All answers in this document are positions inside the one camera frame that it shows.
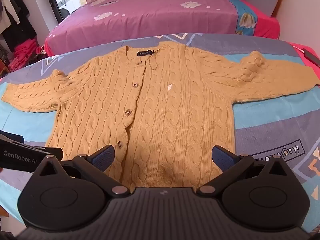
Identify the pink clothes pile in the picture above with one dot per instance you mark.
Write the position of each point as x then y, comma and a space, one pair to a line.
23, 52

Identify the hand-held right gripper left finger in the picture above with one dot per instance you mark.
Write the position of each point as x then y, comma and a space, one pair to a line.
103, 158

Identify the hanging dark and white clothes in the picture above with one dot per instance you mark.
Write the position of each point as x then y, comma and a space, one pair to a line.
12, 17

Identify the blue grey patterned blanket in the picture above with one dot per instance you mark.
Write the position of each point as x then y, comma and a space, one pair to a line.
270, 135

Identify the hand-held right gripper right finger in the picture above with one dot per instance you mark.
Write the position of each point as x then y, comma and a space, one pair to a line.
221, 158

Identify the black phone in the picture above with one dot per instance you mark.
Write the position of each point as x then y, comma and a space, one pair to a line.
312, 56

